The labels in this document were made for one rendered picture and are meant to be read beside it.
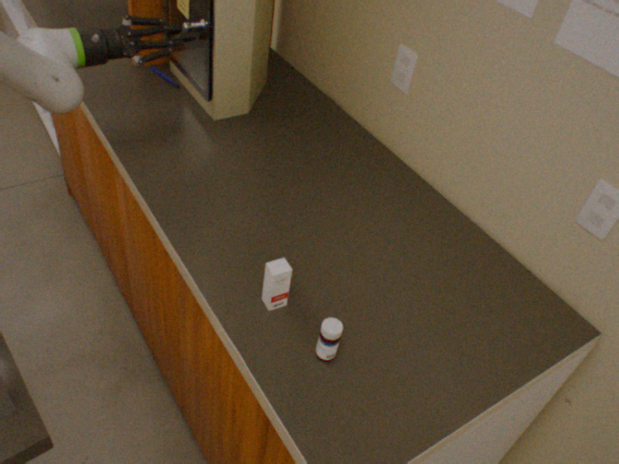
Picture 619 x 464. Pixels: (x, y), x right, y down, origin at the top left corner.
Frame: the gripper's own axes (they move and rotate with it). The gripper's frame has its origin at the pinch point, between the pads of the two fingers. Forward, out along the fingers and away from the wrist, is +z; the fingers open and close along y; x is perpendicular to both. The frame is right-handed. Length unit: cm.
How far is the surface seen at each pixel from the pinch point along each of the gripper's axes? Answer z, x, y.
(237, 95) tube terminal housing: 12.4, 4.4, -17.3
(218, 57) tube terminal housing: 6.4, -4.3, -8.6
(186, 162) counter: -9.6, -1.7, -33.0
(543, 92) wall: 48, -63, -43
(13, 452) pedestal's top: -62, -42, -73
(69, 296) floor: -39, 102, -62
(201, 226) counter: -16, -18, -50
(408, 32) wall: 48, -30, -17
